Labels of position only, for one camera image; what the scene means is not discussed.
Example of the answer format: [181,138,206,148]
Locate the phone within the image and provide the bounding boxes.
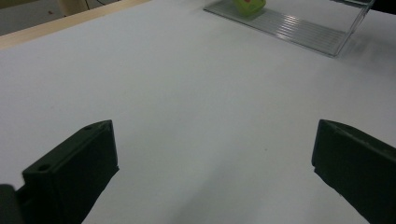
[233,0,267,17]

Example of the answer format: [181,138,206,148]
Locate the white table mat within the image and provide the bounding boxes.
[0,0,396,224]

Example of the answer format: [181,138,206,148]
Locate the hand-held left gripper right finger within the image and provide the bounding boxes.
[311,119,396,224]

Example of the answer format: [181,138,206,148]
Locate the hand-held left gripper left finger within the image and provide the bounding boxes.
[21,119,120,224]

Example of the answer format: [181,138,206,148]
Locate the clear plastic box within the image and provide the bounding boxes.
[204,0,376,58]

